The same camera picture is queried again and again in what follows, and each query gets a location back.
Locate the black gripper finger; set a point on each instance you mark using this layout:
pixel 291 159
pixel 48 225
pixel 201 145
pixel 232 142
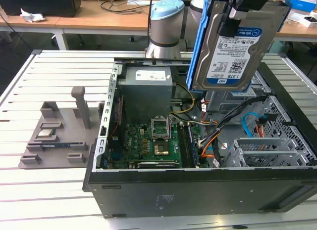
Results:
pixel 231 24

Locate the hard disk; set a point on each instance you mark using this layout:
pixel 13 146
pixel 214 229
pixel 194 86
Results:
pixel 230 59

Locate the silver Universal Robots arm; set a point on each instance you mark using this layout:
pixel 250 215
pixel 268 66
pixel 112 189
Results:
pixel 163 34

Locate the grey metal disk bay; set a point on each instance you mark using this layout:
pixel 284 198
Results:
pixel 270 154

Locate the blue cardboard box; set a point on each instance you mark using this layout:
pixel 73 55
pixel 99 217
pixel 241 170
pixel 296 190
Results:
pixel 304 3

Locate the white box with phone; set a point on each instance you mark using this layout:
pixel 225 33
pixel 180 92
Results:
pixel 307 21

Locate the grey metal drive cage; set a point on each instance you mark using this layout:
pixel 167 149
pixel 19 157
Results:
pixel 223 104

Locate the grey power supply unit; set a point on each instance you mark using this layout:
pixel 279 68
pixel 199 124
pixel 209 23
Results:
pixel 146 96

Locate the thin locking lever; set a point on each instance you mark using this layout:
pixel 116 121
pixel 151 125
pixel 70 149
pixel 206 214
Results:
pixel 170 128

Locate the installed RAM stick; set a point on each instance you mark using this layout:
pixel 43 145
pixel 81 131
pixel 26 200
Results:
pixel 193 148

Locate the black RAM slot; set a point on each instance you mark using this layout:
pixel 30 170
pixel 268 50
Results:
pixel 182 146

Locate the long wooden desk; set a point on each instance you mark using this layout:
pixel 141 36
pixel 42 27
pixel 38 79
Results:
pixel 99 21

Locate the CPU socket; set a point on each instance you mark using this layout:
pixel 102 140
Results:
pixel 161 150

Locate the green motherboard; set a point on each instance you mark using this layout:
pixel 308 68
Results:
pixel 135 141

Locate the black graphics card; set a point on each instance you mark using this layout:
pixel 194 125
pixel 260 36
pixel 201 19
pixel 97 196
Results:
pixel 158 165

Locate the black open PC case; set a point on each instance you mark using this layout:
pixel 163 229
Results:
pixel 198 195

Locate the large black computer box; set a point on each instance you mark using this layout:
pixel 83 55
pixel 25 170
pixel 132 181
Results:
pixel 37 5

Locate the grey parts rack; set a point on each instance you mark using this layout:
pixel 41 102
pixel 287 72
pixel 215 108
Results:
pixel 67 131

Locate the crumpled white paper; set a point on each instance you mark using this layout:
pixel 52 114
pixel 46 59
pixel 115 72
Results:
pixel 32 16

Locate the loose RAM stick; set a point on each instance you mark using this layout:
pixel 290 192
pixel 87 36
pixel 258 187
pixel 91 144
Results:
pixel 57 146

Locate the silver CPU chip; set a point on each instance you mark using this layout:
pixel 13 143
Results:
pixel 45 133

